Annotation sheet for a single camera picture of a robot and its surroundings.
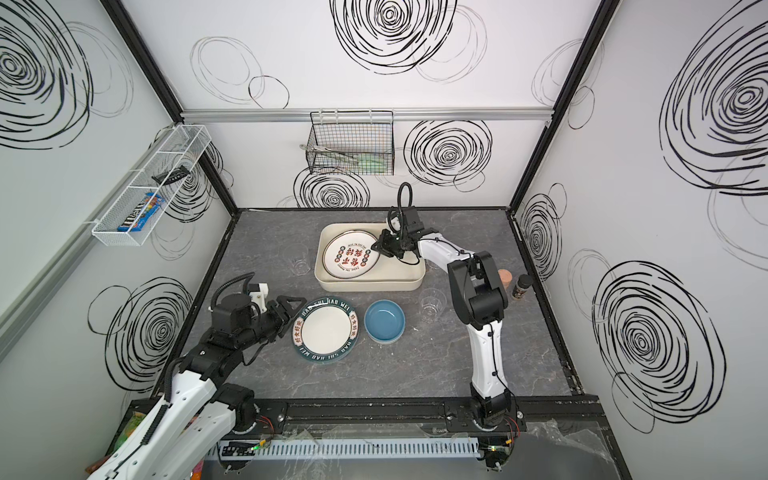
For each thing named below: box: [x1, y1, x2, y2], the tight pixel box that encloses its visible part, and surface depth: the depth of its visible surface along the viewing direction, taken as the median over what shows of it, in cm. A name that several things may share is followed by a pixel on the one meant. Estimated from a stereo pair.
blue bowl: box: [363, 299, 406, 345], surface depth 84 cm
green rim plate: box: [292, 296, 360, 365], surface depth 88 cm
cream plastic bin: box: [314, 222, 427, 293], surface depth 98 cm
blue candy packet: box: [117, 192, 166, 232], surface depth 72 cm
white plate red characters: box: [322, 229, 380, 279], surface depth 98 cm
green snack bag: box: [111, 411, 146, 454], surface depth 72 cm
